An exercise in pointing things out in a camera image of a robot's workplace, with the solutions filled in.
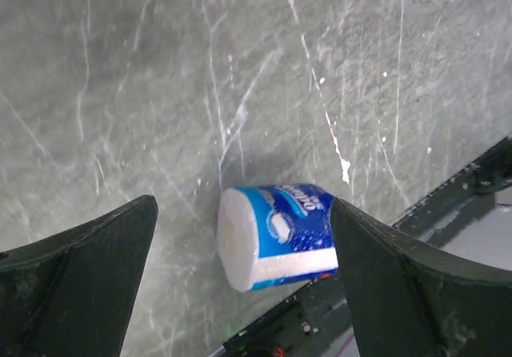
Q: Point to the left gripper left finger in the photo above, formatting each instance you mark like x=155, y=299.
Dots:
x=73, y=293

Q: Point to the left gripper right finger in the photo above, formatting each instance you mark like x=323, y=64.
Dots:
x=408, y=298

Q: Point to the blue roll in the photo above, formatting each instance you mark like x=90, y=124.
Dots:
x=275, y=235

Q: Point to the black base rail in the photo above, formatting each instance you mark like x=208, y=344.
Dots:
x=308, y=321

